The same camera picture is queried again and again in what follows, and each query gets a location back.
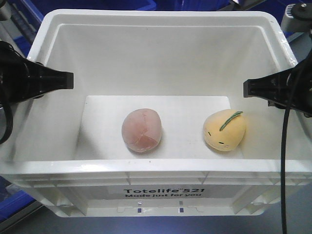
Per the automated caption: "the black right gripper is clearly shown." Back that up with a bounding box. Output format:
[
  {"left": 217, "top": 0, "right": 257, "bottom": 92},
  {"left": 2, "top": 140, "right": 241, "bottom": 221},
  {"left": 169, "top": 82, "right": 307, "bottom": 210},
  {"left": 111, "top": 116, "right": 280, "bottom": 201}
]
[{"left": 243, "top": 52, "right": 312, "bottom": 117}]

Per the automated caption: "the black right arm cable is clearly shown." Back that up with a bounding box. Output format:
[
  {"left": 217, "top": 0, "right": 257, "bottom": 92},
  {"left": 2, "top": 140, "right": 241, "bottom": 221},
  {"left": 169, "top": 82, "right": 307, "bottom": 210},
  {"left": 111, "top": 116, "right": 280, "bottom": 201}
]
[{"left": 280, "top": 58, "right": 310, "bottom": 234}]

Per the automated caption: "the pink plush peach toy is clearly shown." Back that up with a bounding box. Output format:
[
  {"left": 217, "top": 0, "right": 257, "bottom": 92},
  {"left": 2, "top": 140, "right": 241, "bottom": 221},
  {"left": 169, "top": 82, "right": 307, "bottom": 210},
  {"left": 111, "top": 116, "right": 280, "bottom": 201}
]
[{"left": 121, "top": 108, "right": 162, "bottom": 153}]

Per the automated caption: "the grey robot arm joint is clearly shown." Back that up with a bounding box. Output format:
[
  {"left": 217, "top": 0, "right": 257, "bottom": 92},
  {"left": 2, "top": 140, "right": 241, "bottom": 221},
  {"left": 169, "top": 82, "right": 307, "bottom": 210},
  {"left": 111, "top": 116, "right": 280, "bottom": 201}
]
[{"left": 281, "top": 2, "right": 312, "bottom": 33}]

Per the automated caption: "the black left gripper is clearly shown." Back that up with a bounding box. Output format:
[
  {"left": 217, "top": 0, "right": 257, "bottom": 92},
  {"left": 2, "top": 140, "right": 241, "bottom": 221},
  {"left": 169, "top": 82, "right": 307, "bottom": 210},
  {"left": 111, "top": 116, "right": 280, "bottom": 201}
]
[{"left": 0, "top": 41, "right": 74, "bottom": 104}]

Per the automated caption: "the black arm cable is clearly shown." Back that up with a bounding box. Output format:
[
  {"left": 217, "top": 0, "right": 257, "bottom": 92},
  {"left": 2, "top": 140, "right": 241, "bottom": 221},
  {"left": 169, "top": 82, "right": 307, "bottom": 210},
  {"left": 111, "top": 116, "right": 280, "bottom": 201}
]
[
  {"left": 280, "top": 58, "right": 310, "bottom": 234},
  {"left": 0, "top": 102, "right": 13, "bottom": 145}
]

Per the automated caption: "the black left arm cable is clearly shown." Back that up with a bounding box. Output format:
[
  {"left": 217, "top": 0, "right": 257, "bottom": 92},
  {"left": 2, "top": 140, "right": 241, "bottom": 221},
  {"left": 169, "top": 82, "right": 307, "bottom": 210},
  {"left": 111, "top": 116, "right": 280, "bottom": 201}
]
[{"left": 0, "top": 102, "right": 13, "bottom": 145}]

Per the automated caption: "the yellow plush mango toy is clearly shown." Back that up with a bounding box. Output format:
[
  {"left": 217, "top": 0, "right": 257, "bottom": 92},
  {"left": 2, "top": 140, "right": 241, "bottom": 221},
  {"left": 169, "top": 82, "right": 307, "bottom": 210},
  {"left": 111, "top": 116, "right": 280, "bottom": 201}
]
[{"left": 203, "top": 109, "right": 246, "bottom": 152}]

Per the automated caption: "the white plastic tote box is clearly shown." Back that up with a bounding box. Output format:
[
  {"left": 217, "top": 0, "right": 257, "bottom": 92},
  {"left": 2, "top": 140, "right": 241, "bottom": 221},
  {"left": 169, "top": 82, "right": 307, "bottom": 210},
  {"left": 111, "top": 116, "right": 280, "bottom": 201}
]
[{"left": 0, "top": 9, "right": 297, "bottom": 217}]

